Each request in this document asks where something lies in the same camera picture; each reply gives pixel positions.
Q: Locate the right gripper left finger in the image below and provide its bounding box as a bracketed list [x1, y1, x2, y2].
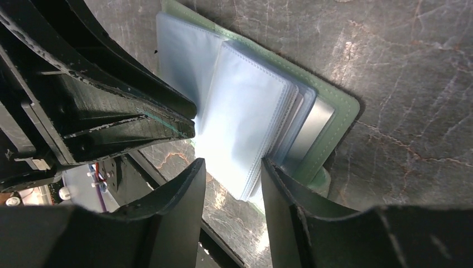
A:
[109, 158, 206, 267]

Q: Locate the green card holder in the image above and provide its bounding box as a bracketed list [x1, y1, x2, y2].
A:
[156, 1, 360, 205]

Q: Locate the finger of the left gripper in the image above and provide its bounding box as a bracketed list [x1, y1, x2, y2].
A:
[26, 1, 197, 119]
[1, 7, 195, 167]

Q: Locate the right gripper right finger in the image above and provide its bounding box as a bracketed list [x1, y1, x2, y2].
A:
[261, 158, 356, 267]

